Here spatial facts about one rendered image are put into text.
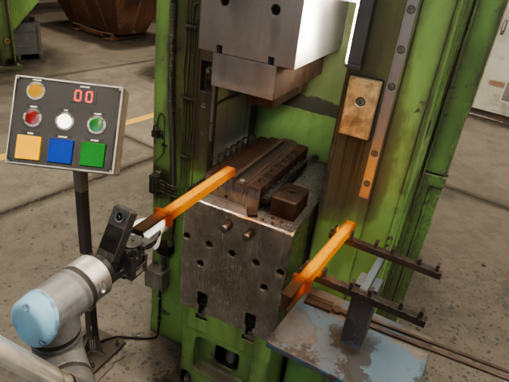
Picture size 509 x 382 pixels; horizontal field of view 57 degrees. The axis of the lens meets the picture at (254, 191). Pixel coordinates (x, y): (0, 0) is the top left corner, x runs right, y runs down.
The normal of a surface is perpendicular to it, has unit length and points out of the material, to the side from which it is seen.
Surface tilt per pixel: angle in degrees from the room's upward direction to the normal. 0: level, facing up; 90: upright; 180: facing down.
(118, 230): 60
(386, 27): 90
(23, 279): 0
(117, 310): 0
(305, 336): 0
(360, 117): 90
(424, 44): 90
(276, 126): 90
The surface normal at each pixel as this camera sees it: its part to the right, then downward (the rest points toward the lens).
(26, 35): 0.73, 0.40
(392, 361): 0.11, -0.87
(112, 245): -0.30, -0.10
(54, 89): 0.04, -0.03
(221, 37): -0.44, 0.38
